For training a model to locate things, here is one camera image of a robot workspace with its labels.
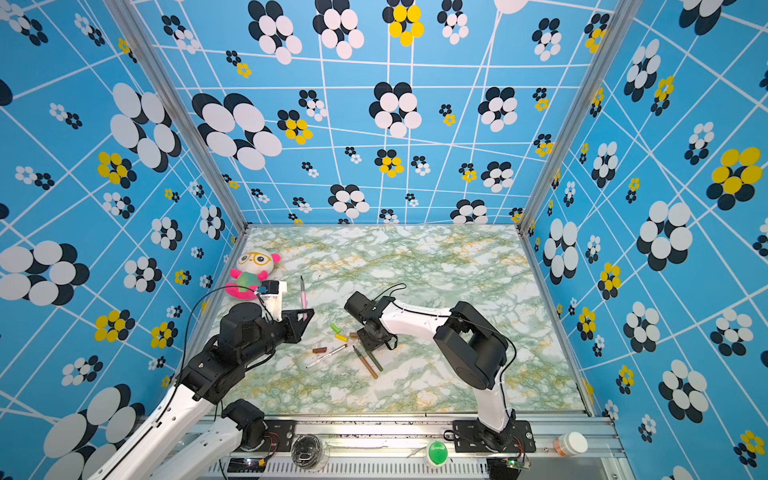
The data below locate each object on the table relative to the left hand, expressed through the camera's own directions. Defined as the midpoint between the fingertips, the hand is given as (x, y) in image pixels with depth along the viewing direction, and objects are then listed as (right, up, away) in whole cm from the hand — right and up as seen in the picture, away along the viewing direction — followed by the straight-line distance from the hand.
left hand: (314, 311), depth 73 cm
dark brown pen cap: (-3, -15, +16) cm, 22 cm away
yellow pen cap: (+3, -12, +18) cm, 22 cm away
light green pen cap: (+1, -9, +19) cm, 21 cm away
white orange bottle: (+59, -28, -7) cm, 66 cm away
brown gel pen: (+12, -18, +12) cm, 25 cm away
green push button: (+29, -28, -10) cm, 42 cm away
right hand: (+14, -12, +19) cm, 26 cm away
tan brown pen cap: (+7, -11, +19) cm, 23 cm away
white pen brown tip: (0, -16, +14) cm, 21 cm away
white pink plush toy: (-29, +9, +28) cm, 41 cm away
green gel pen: (+14, -17, +14) cm, 26 cm away
